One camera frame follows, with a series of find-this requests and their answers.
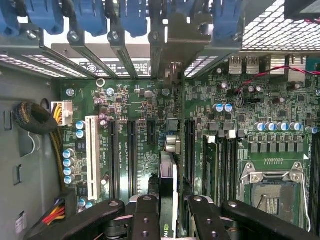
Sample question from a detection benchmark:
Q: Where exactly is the short black expansion slot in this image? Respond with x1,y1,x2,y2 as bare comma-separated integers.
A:
146,119,159,145

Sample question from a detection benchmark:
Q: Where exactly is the silver USB port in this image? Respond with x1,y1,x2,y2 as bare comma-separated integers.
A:
228,56,244,75
244,56,261,75

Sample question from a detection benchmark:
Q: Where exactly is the open black PC case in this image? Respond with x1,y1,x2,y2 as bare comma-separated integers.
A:
0,0,320,240

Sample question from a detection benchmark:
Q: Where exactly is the black braided cable bundle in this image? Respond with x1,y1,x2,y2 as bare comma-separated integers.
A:
13,101,65,195

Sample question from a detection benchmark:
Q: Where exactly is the red and black twisted wire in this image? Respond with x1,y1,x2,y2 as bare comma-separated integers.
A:
233,64,320,88

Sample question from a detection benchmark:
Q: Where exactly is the green motherboard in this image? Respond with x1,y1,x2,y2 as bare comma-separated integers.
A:
59,56,320,240

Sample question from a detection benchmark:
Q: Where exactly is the CPU socket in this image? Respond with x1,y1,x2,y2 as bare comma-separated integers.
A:
239,161,313,235

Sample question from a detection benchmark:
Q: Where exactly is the black RAM slot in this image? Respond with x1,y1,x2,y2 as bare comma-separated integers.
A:
308,134,320,226
217,136,229,207
228,137,239,201

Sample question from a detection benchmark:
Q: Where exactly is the red yellow black wire bundle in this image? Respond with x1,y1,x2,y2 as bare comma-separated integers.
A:
41,191,77,227

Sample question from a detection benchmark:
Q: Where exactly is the silver rear port block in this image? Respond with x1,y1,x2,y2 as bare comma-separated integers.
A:
269,55,286,76
287,55,308,83

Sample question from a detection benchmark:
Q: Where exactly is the long black expansion slot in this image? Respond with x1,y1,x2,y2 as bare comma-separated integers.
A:
107,119,120,200
126,119,139,196
185,119,196,181

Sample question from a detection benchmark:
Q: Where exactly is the white power connector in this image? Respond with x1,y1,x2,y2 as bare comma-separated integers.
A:
50,100,74,128

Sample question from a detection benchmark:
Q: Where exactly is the metal locking lever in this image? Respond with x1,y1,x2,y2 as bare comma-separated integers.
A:
298,162,313,233

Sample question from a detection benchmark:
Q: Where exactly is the white PCI expansion slot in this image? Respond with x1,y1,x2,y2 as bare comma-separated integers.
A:
85,115,101,201

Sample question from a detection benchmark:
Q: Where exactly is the blue slot retaining clip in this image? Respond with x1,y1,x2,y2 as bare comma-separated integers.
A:
0,0,21,36
74,0,109,38
24,0,65,35
119,0,149,39
211,0,244,44

